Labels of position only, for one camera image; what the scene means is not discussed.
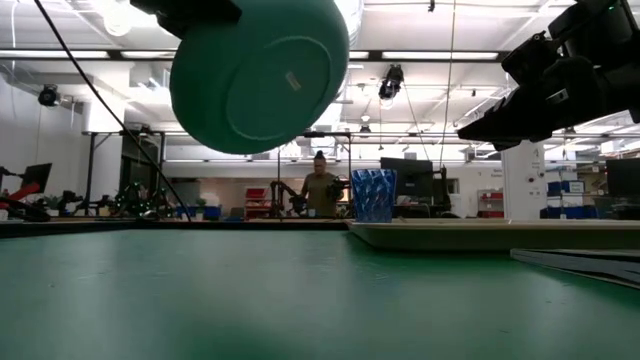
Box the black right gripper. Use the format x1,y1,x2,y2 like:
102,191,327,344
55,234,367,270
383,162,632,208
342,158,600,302
457,54,640,152

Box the teal round plate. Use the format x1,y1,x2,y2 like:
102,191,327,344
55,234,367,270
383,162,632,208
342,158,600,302
169,0,351,156

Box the blue faceted cup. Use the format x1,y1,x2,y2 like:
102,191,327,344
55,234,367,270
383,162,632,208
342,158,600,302
350,168,398,224

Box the beige plastic tray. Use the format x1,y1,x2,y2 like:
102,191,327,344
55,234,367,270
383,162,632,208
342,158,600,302
346,218,640,252

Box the blue storage bins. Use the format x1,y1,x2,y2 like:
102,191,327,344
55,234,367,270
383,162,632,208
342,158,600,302
547,179,601,220

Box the black monitor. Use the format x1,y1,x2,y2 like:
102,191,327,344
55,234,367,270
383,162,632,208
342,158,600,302
19,162,53,195
605,158,640,199
379,157,434,206

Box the Acadia picture card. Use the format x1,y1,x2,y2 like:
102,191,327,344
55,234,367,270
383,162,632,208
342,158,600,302
509,247,640,291

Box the black metal rack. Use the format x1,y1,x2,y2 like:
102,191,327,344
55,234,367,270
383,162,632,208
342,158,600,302
82,130,166,219

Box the red storage shelf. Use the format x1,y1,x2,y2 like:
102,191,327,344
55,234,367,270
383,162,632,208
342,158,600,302
244,187,269,219

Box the person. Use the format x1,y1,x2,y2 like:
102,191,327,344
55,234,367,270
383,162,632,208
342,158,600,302
299,149,347,219

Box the green table mat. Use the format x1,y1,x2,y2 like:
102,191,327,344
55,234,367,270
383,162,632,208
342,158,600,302
0,228,640,360

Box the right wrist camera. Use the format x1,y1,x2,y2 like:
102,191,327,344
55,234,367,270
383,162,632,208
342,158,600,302
501,30,569,86

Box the long black cable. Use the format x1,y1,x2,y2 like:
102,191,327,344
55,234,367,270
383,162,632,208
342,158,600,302
32,0,192,222

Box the black hanging camera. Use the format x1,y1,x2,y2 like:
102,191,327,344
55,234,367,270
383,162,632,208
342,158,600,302
377,63,405,101

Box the black ceiling camera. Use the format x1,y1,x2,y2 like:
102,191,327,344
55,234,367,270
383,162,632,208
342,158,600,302
37,83,60,108

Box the black metal table frame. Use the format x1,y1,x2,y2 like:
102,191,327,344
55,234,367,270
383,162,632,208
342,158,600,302
0,218,351,239

